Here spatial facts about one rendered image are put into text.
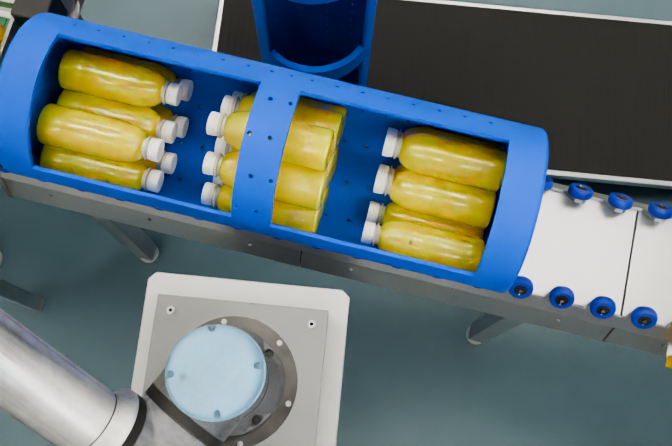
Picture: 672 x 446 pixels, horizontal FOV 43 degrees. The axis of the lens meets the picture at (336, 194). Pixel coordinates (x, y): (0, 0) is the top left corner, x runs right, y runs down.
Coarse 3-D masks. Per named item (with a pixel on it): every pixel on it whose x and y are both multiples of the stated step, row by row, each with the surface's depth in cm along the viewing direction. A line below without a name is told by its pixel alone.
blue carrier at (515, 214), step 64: (192, 64) 138; (256, 64) 142; (0, 128) 137; (192, 128) 161; (256, 128) 133; (384, 128) 156; (448, 128) 136; (512, 128) 138; (128, 192) 141; (192, 192) 156; (256, 192) 135; (512, 192) 131; (384, 256) 139; (512, 256) 133
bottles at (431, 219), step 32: (160, 64) 154; (64, 96) 148; (160, 128) 149; (416, 128) 151; (64, 160) 146; (96, 160) 146; (160, 160) 154; (224, 192) 146; (384, 192) 148; (416, 192) 145; (448, 192) 145; (480, 192) 145; (288, 224) 145; (384, 224) 146; (416, 224) 146; (448, 224) 150; (480, 224) 146; (416, 256) 144; (448, 256) 143; (480, 256) 143
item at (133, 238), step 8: (104, 224) 207; (112, 224) 204; (120, 224) 209; (112, 232) 216; (120, 232) 212; (128, 232) 217; (136, 232) 225; (144, 232) 233; (120, 240) 225; (128, 240) 222; (136, 240) 227; (144, 240) 235; (128, 248) 236; (136, 248) 232; (144, 248) 237; (152, 248) 245; (136, 256) 248; (144, 256) 244; (152, 256) 248
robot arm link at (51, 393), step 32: (0, 320) 92; (0, 352) 91; (32, 352) 94; (0, 384) 92; (32, 384) 93; (64, 384) 96; (96, 384) 100; (32, 416) 95; (64, 416) 96; (96, 416) 98; (128, 416) 100; (160, 416) 102
